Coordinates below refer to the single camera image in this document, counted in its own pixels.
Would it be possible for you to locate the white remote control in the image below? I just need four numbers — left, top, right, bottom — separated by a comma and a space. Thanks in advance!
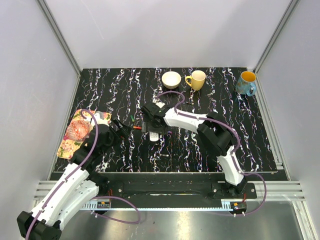
149, 132, 159, 142

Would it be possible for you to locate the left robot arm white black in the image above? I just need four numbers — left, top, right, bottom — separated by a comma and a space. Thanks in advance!
17, 118, 131, 240

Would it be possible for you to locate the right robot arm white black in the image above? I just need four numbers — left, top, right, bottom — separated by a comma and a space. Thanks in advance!
141, 102, 247, 197

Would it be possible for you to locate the red patterned glass bowl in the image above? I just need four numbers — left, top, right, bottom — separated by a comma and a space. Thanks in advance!
66, 120, 90, 141

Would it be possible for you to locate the cream ceramic bowl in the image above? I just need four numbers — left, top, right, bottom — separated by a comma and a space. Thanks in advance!
161, 71, 181, 90

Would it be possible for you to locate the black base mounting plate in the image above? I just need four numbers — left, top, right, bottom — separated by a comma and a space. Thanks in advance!
109, 180, 257, 201

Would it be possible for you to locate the yellow mug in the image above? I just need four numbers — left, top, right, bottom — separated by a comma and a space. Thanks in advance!
185, 70, 206, 91

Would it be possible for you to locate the blue floral mug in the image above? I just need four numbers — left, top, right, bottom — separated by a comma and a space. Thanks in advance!
235, 71, 257, 97

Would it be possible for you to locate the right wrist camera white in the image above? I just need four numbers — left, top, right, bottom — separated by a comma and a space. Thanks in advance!
154, 102, 166, 109

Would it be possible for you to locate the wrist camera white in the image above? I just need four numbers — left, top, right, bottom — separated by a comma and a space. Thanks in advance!
94, 111, 112, 125
154, 102, 166, 109

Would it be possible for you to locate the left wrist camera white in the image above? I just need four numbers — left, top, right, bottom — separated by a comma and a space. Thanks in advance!
94, 111, 112, 125

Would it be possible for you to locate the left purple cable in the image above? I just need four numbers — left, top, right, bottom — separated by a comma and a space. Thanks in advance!
23, 108, 141, 240

